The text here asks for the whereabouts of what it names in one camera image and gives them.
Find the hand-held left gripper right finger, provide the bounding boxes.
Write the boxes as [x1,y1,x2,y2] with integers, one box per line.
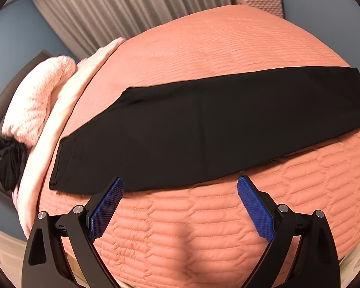
[237,175,341,288]

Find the light pink blanket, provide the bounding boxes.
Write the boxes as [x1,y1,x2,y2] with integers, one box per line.
[16,37,126,242]

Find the grey pleated curtain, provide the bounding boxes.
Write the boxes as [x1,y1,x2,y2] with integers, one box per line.
[30,0,243,62]

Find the pink quilted bedspread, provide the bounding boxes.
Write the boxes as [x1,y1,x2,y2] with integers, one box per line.
[36,4,360,288]

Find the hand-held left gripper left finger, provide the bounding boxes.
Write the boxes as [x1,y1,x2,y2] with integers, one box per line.
[22,176,125,288]

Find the pink floral pillow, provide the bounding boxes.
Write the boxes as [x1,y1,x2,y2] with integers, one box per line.
[1,55,77,153]

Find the black crumpled cloth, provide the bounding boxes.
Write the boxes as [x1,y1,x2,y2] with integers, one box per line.
[0,136,29,192]

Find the black pants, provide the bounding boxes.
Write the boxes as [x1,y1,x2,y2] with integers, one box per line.
[49,66,360,193]

